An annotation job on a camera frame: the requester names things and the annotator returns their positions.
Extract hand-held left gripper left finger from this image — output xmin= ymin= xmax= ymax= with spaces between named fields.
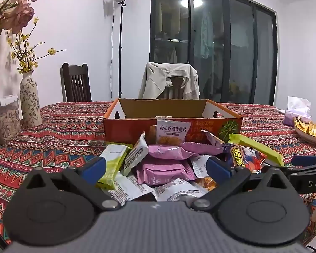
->
xmin=24 ymin=157 xmax=122 ymax=211

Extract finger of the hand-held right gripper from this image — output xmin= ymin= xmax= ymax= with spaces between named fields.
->
xmin=261 ymin=163 xmax=287 ymax=176
xmin=292 ymin=153 xmax=316 ymax=166

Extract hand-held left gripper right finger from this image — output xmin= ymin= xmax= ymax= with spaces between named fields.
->
xmin=191 ymin=157 xmax=290 ymax=212

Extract green white snack packet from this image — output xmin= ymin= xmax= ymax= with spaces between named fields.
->
xmin=96 ymin=144 xmax=132 ymax=190

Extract purple colourful snack packet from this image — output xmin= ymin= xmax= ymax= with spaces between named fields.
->
xmin=222 ymin=142 xmax=268 ymax=174

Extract lime green snack bar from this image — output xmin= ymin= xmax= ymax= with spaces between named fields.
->
xmin=228 ymin=133 xmax=284 ymax=166

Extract white orange cracker packet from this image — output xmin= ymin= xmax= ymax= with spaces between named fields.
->
xmin=122 ymin=133 xmax=149 ymax=177
xmin=155 ymin=119 xmax=192 ymax=147

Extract orange cardboard box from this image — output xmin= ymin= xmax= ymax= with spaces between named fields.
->
xmin=103 ymin=98 xmax=243 ymax=145

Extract pink snack packet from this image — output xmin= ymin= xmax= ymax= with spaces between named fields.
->
xmin=147 ymin=144 xmax=224 ymax=160
xmin=135 ymin=162 xmax=198 ymax=185

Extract small white snack packet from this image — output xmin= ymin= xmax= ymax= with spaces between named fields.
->
xmin=191 ymin=155 xmax=214 ymax=178

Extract bowl of yellow chips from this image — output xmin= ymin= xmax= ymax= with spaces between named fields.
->
xmin=293 ymin=116 xmax=316 ymax=145

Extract purple tissue pack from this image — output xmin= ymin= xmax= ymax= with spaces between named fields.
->
xmin=284 ymin=96 xmax=312 ymax=127

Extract dark wooden chair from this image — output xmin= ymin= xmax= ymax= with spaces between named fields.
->
xmin=163 ymin=76 xmax=186 ymax=99
xmin=60 ymin=63 xmax=92 ymax=103

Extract floral ceramic vase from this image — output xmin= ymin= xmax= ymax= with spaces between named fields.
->
xmin=20 ymin=71 xmax=43 ymax=128

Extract clear plastic storage container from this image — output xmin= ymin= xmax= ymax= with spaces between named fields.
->
xmin=0 ymin=95 xmax=22 ymax=145

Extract beige jacket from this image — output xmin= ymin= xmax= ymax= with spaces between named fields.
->
xmin=138 ymin=62 xmax=200 ymax=100

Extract studio light on stand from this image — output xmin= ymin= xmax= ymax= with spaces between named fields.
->
xmin=111 ymin=0 xmax=130 ymax=99

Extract black framed glass door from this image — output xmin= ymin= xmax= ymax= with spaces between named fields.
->
xmin=149 ymin=0 xmax=278 ymax=106

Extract yellow flower branches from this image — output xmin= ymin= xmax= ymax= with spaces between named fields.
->
xmin=7 ymin=17 xmax=67 ymax=74

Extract pale hanging garment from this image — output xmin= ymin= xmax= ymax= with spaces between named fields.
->
xmin=200 ymin=8 xmax=215 ymax=58

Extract pink artificial flowers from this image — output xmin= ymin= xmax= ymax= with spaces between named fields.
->
xmin=0 ymin=0 xmax=49 ymax=43

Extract black light cable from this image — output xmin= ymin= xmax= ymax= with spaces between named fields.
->
xmin=111 ymin=11 xmax=115 ymax=101

